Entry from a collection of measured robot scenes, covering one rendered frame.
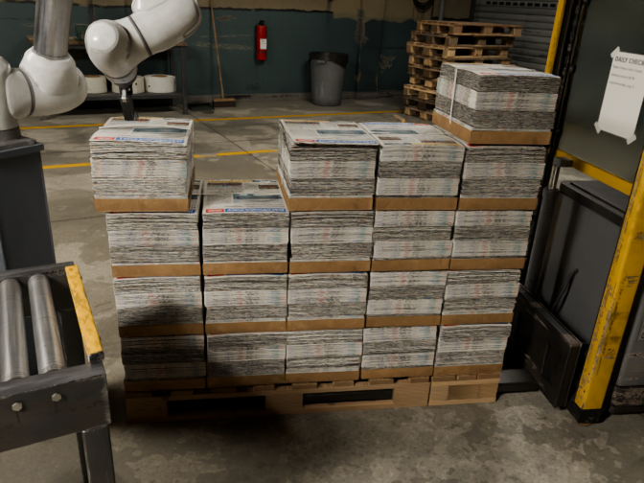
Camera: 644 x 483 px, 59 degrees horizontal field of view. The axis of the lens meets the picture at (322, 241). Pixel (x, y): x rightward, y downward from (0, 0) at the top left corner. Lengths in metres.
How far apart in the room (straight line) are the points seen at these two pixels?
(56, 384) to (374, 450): 1.30
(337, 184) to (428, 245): 0.41
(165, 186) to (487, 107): 1.06
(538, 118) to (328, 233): 0.79
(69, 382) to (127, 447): 1.07
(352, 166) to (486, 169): 0.46
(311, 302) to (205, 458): 0.65
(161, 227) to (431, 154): 0.91
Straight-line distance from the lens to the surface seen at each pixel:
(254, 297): 2.00
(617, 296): 2.24
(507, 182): 2.07
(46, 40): 2.06
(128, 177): 1.86
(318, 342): 2.13
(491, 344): 2.36
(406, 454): 2.20
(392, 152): 1.89
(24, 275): 1.63
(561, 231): 2.77
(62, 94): 2.11
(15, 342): 1.34
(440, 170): 1.96
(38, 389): 1.19
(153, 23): 1.50
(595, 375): 2.39
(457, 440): 2.30
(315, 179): 1.86
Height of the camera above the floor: 1.48
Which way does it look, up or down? 23 degrees down
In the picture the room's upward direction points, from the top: 3 degrees clockwise
